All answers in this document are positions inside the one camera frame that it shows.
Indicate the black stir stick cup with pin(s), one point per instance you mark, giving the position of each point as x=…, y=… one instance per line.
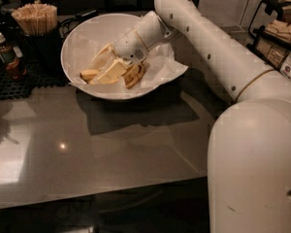
x=47, y=49

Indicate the black wire condiment rack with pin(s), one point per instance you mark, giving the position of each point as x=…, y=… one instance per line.
x=266, y=12

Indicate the white bowl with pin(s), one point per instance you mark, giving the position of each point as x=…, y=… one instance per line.
x=93, y=34

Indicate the white paper liner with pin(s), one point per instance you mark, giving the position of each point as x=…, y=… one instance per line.
x=160, y=68

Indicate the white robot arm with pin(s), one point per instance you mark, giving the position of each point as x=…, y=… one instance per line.
x=249, y=154

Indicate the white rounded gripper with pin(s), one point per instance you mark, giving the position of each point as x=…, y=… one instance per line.
x=130, y=45

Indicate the spotted yellow banana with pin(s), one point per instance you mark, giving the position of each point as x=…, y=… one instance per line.
x=131, y=77
x=88, y=75

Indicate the black rubber grid mat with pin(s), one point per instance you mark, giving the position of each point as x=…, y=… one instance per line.
x=36, y=77

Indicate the small brown sauce bottle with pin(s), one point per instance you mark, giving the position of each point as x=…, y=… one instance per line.
x=12, y=63

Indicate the bundle of wooden stir sticks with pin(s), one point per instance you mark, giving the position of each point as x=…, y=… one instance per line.
x=36, y=19

